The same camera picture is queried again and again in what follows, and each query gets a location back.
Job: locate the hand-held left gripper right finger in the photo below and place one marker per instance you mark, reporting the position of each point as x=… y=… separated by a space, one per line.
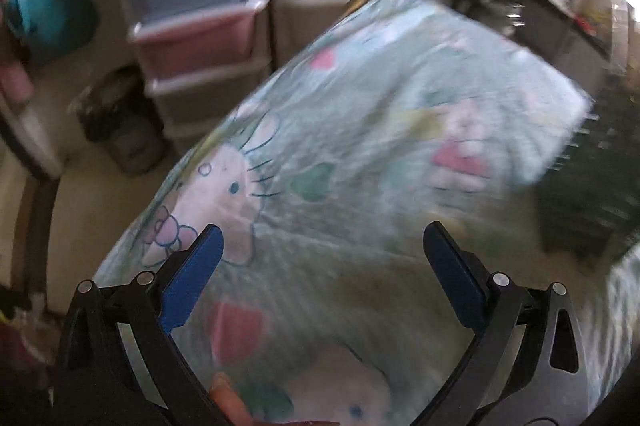
x=450 y=276

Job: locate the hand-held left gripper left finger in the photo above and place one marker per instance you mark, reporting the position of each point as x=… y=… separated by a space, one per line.
x=195 y=276

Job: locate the green plastic utensil basket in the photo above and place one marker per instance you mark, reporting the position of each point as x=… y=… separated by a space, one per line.
x=590 y=186

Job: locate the person's left hand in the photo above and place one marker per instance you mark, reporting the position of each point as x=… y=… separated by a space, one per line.
x=227 y=401

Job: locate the cartoon cat printed tablecloth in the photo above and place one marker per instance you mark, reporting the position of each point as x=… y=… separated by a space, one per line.
x=350 y=206

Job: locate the trash bin with black bag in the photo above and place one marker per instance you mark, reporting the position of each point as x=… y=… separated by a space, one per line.
x=120 y=126

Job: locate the drawer tower with pink drawer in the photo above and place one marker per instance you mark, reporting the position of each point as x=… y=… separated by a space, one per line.
x=190 y=31

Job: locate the blue hanging bag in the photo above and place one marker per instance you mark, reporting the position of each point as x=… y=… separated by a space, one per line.
x=45 y=6

